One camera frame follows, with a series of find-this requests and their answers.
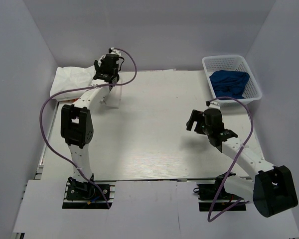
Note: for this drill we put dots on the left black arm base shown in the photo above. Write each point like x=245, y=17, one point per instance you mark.
x=93, y=200

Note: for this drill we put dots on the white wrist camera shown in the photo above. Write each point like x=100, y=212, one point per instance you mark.
x=115, y=51
x=212, y=104

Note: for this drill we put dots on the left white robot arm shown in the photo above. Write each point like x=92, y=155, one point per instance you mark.
x=76, y=121

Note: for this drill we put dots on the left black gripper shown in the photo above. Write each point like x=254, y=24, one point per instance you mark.
x=101, y=65

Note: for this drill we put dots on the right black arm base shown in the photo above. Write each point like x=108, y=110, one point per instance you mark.
x=207, y=191

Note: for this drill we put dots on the blue t-shirt in basket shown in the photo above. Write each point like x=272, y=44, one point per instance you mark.
x=229, y=83

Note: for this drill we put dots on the white plastic basket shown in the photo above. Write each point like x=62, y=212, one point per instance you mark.
x=211, y=64

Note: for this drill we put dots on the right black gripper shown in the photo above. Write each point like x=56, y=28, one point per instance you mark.
x=196, y=116

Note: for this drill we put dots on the white and green t-shirt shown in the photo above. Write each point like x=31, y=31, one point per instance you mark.
x=113, y=98

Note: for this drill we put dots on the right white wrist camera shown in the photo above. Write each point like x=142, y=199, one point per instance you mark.
x=212, y=104

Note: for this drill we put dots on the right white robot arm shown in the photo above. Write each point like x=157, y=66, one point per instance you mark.
x=271, y=188

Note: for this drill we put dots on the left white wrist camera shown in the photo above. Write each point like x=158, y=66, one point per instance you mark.
x=115, y=51

